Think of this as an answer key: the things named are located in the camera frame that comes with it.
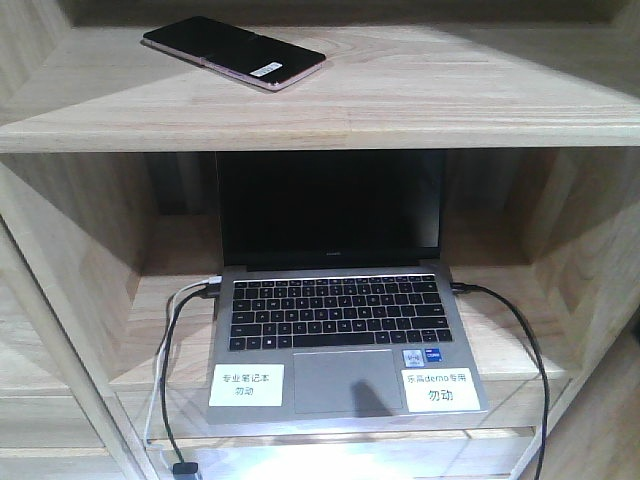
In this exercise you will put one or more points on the black foldable phone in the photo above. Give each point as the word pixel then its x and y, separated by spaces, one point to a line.
pixel 240 54

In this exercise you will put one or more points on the grey laptop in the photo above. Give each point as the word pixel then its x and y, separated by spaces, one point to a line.
pixel 335 302

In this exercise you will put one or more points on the light wooden shelf unit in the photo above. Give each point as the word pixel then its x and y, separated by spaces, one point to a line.
pixel 538 102

